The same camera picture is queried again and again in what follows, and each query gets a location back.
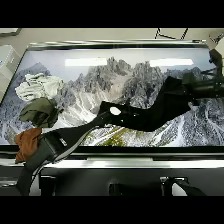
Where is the white box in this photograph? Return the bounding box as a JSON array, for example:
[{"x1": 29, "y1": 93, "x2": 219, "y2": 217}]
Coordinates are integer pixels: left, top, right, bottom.
[{"x1": 0, "y1": 44, "x2": 22, "y2": 101}]

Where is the orange-brown garment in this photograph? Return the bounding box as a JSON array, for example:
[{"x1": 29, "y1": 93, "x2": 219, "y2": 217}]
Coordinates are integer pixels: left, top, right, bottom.
[{"x1": 14, "y1": 127, "x2": 45, "y2": 165}]

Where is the silver frame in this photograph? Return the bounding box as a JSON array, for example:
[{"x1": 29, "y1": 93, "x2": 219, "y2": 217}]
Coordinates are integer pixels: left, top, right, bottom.
[{"x1": 0, "y1": 39, "x2": 224, "y2": 197}]

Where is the white garment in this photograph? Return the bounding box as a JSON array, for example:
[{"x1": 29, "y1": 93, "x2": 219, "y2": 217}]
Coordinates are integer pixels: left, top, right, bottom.
[{"x1": 14, "y1": 72, "x2": 65, "y2": 102}]

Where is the olive green garment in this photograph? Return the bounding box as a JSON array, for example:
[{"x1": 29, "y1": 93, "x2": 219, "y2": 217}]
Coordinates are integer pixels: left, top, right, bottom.
[{"x1": 18, "y1": 96, "x2": 65, "y2": 129}]

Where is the black garment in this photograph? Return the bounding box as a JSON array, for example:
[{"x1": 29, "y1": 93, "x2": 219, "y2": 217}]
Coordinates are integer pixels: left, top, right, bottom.
[{"x1": 98, "y1": 75, "x2": 202, "y2": 133}]

